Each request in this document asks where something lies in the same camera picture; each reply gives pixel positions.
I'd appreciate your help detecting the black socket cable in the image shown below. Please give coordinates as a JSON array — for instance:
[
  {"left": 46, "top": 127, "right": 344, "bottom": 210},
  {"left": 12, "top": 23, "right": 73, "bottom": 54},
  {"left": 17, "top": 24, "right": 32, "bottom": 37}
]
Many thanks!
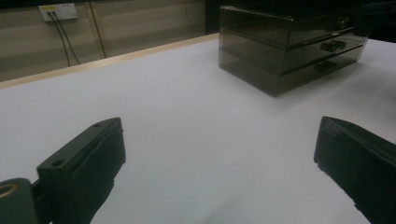
[
  {"left": 52, "top": 12, "right": 80, "bottom": 65},
  {"left": 46, "top": 12, "right": 71, "bottom": 68}
]

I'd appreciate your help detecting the wooden table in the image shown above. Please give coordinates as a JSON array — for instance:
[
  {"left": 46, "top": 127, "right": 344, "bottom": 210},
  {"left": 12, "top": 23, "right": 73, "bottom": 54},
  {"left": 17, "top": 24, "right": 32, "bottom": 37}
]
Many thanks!
[{"left": 0, "top": 32, "right": 219, "bottom": 91}]

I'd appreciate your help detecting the white wall socket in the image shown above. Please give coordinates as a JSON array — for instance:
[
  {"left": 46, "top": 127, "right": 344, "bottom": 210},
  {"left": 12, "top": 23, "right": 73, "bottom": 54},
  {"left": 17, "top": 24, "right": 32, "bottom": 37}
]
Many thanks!
[{"left": 38, "top": 3, "right": 78, "bottom": 22}]

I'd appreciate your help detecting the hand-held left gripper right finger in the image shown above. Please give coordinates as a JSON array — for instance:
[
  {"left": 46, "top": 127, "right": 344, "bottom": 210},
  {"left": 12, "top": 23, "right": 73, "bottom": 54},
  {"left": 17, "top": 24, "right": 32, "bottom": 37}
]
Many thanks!
[{"left": 313, "top": 116, "right": 396, "bottom": 224}]

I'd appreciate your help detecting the smoky clear drawer organizer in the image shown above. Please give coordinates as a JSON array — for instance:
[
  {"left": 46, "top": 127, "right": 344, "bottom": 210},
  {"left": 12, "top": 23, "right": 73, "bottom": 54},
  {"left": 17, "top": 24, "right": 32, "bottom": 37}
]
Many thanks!
[{"left": 218, "top": 4, "right": 370, "bottom": 97}]

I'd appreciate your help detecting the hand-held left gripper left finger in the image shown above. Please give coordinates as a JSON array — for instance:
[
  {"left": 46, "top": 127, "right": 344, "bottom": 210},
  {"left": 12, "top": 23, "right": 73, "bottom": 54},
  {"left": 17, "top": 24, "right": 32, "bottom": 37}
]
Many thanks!
[{"left": 36, "top": 117, "right": 127, "bottom": 224}]

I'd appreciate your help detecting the smoky clear plastic drawer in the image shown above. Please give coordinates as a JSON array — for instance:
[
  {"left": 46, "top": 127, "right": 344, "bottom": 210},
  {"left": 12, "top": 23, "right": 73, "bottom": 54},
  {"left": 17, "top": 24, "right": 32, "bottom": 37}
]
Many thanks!
[
  {"left": 276, "top": 47, "right": 364, "bottom": 97},
  {"left": 290, "top": 10, "right": 359, "bottom": 49},
  {"left": 281, "top": 30, "right": 369, "bottom": 75}
]

